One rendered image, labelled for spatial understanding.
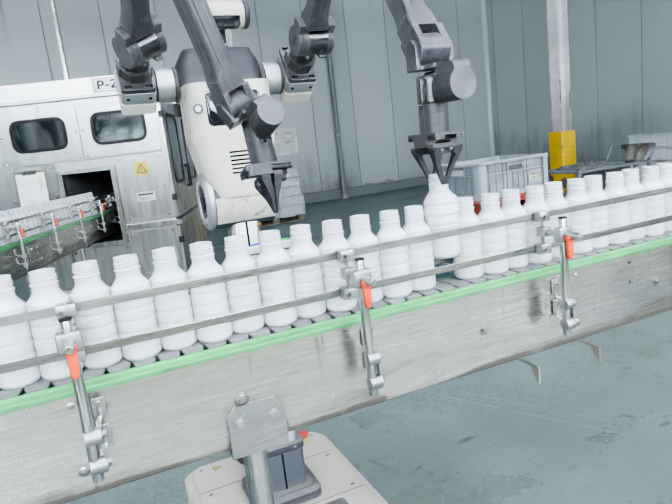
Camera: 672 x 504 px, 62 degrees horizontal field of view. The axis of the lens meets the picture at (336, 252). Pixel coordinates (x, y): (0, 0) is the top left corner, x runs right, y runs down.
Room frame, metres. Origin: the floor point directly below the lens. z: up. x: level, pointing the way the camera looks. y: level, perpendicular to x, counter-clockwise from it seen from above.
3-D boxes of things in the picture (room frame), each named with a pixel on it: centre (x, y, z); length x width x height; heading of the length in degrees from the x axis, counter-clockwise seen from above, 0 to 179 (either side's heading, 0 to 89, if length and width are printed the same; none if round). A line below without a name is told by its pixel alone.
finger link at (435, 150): (1.10, -0.22, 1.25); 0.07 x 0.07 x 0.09; 23
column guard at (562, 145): (10.46, -4.36, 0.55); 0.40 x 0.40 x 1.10; 23
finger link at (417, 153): (1.12, -0.21, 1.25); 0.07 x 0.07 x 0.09; 23
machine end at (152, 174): (5.12, 1.88, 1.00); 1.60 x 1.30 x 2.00; 5
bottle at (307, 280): (1.00, 0.06, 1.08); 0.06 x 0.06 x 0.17
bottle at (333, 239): (1.01, 0.00, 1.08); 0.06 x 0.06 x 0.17
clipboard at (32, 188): (4.31, 2.22, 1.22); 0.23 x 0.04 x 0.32; 95
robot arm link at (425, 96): (1.10, -0.22, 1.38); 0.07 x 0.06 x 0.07; 24
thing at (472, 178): (3.57, -1.03, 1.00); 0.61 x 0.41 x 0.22; 120
